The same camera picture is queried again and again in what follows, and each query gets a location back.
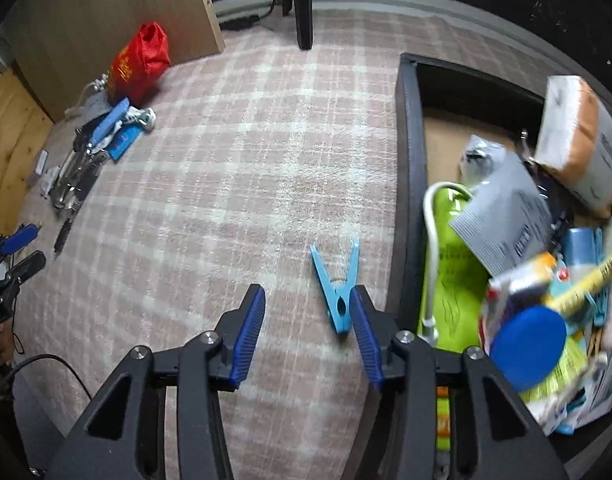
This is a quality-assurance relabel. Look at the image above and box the blue plastic clothespin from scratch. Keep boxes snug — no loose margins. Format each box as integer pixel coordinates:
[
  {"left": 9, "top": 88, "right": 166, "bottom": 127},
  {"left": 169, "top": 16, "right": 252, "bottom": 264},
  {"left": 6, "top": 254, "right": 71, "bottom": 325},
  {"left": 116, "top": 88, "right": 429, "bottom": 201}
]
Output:
[{"left": 309, "top": 240, "right": 360, "bottom": 337}]

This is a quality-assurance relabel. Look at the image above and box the blue round lid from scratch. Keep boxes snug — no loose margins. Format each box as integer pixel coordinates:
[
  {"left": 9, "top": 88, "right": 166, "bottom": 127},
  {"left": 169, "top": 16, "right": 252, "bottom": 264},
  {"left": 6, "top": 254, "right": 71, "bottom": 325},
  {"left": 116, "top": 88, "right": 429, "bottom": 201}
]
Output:
[{"left": 489, "top": 306, "right": 567, "bottom": 392}]

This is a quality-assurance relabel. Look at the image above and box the yellow star-printed long packet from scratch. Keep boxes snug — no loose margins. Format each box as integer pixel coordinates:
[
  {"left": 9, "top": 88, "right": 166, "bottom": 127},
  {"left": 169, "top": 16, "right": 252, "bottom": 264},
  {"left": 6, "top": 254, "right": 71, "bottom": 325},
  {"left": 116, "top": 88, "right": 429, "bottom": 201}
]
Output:
[{"left": 542, "top": 253, "right": 612, "bottom": 318}]

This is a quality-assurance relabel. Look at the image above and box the small white wrapper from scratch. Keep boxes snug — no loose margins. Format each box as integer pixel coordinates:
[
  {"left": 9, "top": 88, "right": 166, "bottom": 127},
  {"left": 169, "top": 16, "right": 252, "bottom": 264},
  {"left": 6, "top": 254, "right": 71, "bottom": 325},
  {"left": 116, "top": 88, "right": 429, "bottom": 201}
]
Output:
[{"left": 40, "top": 166, "right": 61, "bottom": 198}]

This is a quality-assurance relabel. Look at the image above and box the small white box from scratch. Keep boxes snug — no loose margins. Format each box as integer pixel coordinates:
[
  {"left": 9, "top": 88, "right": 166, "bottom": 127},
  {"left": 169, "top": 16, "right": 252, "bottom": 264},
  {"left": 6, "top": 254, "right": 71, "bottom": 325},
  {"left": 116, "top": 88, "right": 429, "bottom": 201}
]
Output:
[{"left": 34, "top": 150, "right": 49, "bottom": 177}]

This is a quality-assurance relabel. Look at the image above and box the black foil packet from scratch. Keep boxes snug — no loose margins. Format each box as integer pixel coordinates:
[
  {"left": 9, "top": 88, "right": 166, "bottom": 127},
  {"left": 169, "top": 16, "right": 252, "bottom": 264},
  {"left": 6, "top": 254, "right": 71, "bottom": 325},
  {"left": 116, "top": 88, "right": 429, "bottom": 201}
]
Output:
[{"left": 49, "top": 129, "right": 110, "bottom": 211}]

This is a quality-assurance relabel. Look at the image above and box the green bottle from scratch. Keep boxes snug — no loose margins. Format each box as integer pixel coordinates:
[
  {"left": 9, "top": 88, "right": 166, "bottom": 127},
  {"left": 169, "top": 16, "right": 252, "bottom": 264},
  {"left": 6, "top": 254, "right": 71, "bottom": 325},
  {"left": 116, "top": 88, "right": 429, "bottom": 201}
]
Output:
[{"left": 417, "top": 182, "right": 488, "bottom": 353}]

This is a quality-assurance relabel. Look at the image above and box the blue ribbed packet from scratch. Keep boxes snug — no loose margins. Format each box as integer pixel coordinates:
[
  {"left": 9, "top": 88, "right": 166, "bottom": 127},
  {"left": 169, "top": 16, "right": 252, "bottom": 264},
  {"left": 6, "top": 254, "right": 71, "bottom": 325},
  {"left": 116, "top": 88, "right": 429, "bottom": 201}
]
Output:
[{"left": 106, "top": 124, "right": 143, "bottom": 162}]

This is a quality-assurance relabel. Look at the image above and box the grey paper packet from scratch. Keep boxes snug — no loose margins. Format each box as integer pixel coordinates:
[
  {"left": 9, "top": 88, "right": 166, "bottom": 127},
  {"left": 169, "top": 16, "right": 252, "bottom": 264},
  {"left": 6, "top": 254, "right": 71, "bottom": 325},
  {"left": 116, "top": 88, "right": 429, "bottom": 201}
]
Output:
[{"left": 79, "top": 90, "right": 112, "bottom": 125}]

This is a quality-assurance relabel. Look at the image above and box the light blue flat card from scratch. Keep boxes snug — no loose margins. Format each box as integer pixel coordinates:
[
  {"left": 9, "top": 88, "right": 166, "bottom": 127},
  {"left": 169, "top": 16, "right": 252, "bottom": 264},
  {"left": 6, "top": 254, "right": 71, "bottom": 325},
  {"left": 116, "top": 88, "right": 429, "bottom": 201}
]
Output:
[{"left": 87, "top": 98, "right": 130, "bottom": 148}]

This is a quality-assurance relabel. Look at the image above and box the grey packet in box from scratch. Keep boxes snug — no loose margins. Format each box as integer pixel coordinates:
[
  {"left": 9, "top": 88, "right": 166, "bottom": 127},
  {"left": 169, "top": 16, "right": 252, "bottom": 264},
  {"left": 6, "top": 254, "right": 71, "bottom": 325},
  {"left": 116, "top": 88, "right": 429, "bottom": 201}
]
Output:
[{"left": 449, "top": 153, "right": 552, "bottom": 276}]

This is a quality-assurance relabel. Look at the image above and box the black storage box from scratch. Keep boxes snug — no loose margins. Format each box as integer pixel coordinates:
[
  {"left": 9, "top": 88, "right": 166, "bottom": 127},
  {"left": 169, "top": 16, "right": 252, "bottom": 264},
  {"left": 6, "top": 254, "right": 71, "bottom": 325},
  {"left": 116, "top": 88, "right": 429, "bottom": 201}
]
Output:
[{"left": 340, "top": 52, "right": 612, "bottom": 480}]

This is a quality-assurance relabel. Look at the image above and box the red fabric bag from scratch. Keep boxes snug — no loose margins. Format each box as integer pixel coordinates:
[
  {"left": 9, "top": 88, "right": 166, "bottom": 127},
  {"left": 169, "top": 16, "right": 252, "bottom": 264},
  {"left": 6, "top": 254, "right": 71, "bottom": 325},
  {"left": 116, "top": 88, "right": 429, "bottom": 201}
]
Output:
[{"left": 106, "top": 22, "right": 171, "bottom": 107}]

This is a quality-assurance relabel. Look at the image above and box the wooden cabinet panel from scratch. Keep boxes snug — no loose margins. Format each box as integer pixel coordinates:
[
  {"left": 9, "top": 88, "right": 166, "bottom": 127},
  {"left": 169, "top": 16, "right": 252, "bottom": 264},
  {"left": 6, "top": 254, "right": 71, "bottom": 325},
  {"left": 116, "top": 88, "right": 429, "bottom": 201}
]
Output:
[{"left": 1, "top": 0, "right": 225, "bottom": 122}]

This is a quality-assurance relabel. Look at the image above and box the white orange tissue pack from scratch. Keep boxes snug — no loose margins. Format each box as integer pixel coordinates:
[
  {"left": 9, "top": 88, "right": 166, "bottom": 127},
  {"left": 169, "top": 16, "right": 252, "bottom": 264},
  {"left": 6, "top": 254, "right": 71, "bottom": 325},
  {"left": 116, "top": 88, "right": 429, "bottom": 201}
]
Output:
[{"left": 534, "top": 75, "right": 612, "bottom": 219}]

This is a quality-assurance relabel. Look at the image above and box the black power strip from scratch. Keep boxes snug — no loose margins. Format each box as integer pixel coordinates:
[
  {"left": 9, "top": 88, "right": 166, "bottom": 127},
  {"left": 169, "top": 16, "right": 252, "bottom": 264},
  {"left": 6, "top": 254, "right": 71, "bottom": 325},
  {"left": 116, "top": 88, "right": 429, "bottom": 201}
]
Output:
[{"left": 220, "top": 14, "right": 260, "bottom": 32}]

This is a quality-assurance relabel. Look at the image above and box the black chair leg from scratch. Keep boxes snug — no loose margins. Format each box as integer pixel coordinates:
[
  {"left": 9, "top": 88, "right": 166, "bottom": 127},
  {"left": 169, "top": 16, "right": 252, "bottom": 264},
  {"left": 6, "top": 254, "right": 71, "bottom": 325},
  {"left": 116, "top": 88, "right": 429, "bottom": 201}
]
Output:
[{"left": 294, "top": 0, "right": 313, "bottom": 51}]

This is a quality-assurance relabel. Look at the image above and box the white braided rope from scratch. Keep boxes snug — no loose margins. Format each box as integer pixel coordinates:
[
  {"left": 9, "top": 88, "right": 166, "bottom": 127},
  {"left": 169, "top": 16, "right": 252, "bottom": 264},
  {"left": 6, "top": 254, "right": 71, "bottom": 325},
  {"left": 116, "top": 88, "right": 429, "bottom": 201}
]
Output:
[{"left": 63, "top": 72, "right": 111, "bottom": 120}]

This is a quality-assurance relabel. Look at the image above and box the white coiled cable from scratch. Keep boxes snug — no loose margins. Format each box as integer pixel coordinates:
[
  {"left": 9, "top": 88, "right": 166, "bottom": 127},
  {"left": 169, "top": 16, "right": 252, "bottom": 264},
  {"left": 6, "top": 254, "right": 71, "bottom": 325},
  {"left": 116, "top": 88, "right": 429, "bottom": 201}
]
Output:
[{"left": 122, "top": 105, "right": 159, "bottom": 134}]

